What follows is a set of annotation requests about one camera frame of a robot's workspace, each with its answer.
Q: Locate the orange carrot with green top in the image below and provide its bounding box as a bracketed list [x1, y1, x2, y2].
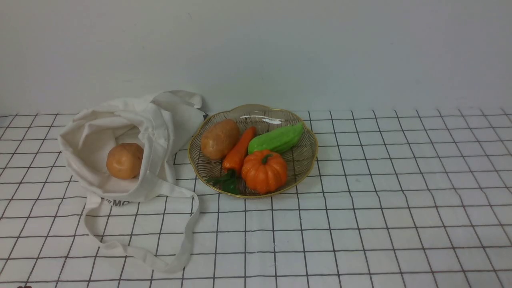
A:
[207, 126, 257, 195]

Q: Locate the round brown potato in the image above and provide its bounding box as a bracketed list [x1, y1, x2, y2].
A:
[106, 143, 143, 180]

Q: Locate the white canvas tote bag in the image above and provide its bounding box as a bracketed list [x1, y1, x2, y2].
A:
[57, 90, 205, 274]

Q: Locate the gold wire basket plate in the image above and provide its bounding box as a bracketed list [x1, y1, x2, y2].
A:
[188, 104, 318, 198]

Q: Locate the small orange pumpkin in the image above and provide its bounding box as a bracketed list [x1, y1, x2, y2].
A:
[241, 150, 288, 195]

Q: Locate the green bitter gourd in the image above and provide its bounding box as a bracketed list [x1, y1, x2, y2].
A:
[248, 122, 304, 154]

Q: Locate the oval brown potato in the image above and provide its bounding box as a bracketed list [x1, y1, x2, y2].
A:
[201, 119, 240, 160]

